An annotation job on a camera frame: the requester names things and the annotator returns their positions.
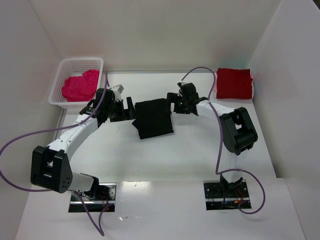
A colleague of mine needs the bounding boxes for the black t shirt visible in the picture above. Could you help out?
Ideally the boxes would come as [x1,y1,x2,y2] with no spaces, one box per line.
[132,98,174,140]

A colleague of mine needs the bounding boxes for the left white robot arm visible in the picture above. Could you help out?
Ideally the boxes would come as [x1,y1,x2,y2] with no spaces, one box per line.
[30,84,135,199]

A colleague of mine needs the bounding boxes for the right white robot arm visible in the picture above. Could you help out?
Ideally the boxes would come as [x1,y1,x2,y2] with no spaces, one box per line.
[166,83,258,192]

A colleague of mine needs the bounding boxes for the magenta t shirt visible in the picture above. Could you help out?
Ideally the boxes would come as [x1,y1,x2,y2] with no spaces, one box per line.
[61,69,100,102]

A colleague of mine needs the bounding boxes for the white plastic basket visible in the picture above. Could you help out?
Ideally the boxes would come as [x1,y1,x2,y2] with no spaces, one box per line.
[48,57,104,109]

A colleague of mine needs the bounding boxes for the folded red t shirt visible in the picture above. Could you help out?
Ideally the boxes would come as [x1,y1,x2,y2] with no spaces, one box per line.
[216,68,252,100]

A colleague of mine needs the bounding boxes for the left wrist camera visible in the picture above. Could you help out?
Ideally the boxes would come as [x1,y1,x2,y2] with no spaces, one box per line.
[110,84,124,102]

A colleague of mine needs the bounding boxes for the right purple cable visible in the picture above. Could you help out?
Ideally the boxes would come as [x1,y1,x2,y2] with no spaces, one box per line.
[180,66,266,215]

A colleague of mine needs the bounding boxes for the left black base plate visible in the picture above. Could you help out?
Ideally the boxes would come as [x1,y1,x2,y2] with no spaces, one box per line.
[68,183,117,213]

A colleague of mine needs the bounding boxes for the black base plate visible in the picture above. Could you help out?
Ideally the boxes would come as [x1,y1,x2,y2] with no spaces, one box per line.
[68,183,117,213]
[203,180,252,211]

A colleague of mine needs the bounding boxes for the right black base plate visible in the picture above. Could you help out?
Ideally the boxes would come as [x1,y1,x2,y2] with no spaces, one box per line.
[203,180,252,211]

